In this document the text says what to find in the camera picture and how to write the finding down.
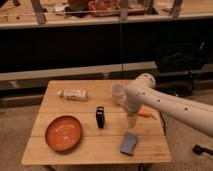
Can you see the black object on floor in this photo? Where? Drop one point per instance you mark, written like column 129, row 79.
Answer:
column 197, row 149

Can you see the translucent plastic cup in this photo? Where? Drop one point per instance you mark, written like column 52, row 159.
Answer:
column 117, row 91

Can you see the blue sponge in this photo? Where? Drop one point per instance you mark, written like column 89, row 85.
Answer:
column 128, row 144

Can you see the black whiteboard eraser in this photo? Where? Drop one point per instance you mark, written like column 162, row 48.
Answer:
column 100, row 117

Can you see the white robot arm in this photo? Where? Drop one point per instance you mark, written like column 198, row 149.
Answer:
column 141, row 91

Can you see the wooden table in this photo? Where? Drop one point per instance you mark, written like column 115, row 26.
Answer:
column 97, row 146

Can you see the orange carrot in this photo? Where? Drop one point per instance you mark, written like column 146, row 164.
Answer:
column 146, row 114

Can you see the wooden shelf rail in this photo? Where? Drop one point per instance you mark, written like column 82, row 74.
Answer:
column 76, row 71

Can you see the white lying bottle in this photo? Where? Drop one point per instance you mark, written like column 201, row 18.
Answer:
column 73, row 94

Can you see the orange bowl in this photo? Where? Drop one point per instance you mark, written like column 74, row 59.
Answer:
column 63, row 133

